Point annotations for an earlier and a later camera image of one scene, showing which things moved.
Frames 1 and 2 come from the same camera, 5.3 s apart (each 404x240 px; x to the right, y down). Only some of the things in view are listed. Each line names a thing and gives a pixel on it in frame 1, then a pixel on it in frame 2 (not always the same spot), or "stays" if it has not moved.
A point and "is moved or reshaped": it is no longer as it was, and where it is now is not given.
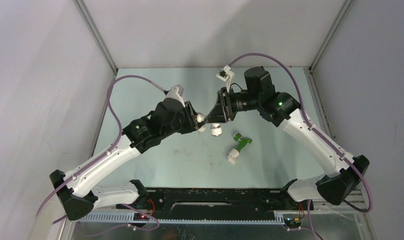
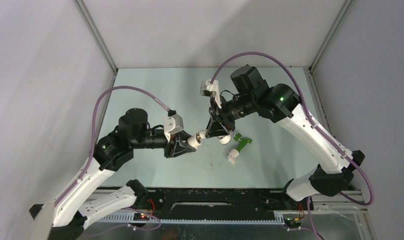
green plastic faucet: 243,141 stays
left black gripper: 191,115 -> 173,150
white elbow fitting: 203,128 -> 195,140
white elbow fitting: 233,155 stays
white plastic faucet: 216,129 is moved or reshaped
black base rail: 218,200 stays
